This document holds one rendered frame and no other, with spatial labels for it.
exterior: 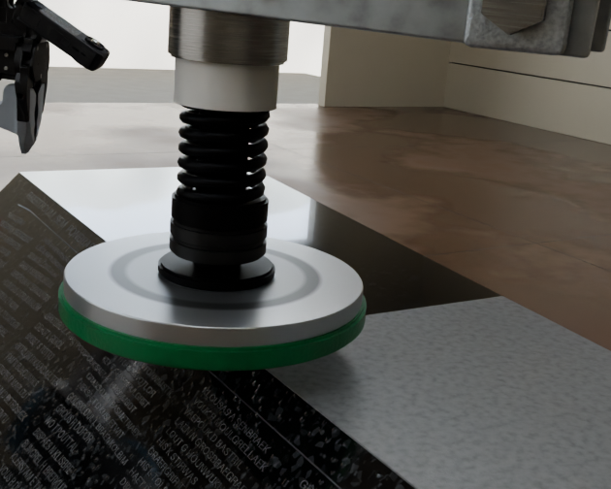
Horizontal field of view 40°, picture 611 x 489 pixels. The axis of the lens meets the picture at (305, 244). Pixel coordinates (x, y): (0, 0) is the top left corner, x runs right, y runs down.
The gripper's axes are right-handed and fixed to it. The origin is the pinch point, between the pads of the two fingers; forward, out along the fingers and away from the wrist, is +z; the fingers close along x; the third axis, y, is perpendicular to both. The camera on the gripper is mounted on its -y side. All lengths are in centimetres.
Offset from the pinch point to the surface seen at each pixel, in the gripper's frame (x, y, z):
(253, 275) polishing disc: 54, -31, -7
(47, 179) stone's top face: 2.9, -3.1, 3.6
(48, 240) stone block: 20.1, -8.3, 5.3
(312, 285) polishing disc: 53, -36, -6
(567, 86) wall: -700, -299, 51
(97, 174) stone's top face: -2.8, -8.3, 3.5
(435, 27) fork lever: 63, -39, -26
